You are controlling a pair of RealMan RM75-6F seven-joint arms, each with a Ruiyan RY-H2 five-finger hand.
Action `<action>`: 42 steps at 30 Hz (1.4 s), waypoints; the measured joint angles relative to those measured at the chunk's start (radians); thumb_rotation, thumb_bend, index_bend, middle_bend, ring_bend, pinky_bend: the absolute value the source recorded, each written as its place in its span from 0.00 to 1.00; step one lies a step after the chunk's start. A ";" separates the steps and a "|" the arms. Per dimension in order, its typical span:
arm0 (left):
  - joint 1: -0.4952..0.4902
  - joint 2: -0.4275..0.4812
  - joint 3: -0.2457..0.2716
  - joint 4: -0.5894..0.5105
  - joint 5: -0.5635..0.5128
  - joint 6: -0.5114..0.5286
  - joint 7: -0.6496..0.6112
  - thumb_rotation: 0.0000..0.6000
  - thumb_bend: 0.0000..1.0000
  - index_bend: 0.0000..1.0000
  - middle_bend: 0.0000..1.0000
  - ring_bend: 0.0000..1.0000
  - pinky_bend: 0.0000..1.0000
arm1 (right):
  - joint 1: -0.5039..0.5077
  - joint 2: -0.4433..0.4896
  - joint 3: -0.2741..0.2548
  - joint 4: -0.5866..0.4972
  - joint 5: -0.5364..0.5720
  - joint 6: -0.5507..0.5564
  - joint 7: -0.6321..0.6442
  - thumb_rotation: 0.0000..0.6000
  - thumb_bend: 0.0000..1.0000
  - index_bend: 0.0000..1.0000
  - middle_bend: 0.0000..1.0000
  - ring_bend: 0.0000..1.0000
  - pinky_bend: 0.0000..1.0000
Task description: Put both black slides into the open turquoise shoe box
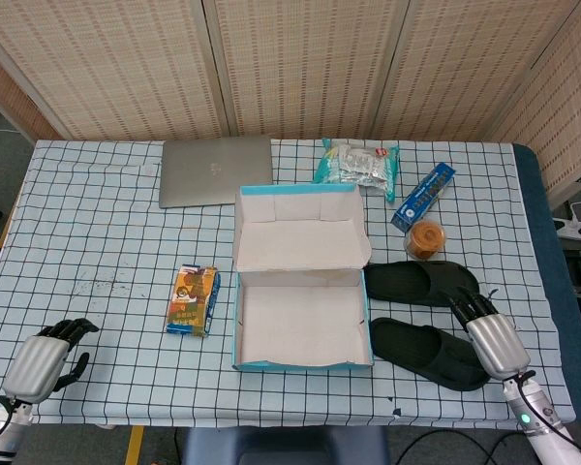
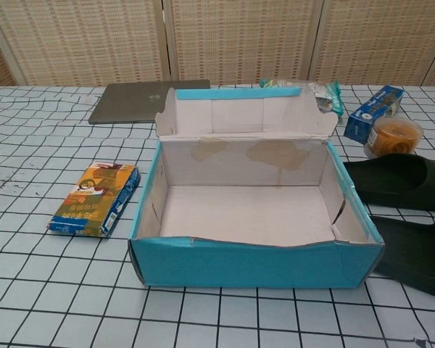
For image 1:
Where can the orange round jar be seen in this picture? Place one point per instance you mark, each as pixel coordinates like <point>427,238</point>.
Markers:
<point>424,239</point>

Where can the teal plastic snack bag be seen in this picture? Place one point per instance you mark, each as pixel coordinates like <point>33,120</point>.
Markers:
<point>358,167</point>

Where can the grey closed laptop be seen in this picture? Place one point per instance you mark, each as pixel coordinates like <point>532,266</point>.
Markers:
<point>213,169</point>

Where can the long blue printed box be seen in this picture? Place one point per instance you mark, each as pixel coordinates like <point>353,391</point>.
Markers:
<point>423,196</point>

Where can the white plastic floor stand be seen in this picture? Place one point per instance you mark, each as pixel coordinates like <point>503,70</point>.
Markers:
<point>578,225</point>

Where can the dark blue chair seat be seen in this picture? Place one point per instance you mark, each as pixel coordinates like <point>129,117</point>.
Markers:
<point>285,448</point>

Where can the beige woven folding screen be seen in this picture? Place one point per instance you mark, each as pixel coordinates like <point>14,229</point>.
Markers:
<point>319,63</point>

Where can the yellow floor tape strip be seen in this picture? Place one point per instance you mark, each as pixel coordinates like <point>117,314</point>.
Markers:
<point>134,445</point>

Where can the dark blue padded table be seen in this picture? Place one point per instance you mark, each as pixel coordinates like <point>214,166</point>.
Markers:
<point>542,242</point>

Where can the orange printed small carton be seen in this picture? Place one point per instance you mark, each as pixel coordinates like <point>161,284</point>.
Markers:
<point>191,300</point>

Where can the open blue cardboard shoe box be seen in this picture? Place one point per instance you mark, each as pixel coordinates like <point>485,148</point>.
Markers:
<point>300,324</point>

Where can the blue checked tablecloth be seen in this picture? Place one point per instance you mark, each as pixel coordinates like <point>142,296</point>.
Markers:
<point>101,242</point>

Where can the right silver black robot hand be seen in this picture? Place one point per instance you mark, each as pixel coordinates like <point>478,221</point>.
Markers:
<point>496,339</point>

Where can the black rubber slipper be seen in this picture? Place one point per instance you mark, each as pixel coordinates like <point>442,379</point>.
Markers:
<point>406,344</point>
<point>402,281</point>

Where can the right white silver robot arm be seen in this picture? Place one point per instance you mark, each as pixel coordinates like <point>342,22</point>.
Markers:
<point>544,426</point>

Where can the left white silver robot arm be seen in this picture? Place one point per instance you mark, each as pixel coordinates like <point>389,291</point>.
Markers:
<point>0,431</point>

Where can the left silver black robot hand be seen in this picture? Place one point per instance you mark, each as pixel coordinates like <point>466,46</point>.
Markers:
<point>36,363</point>

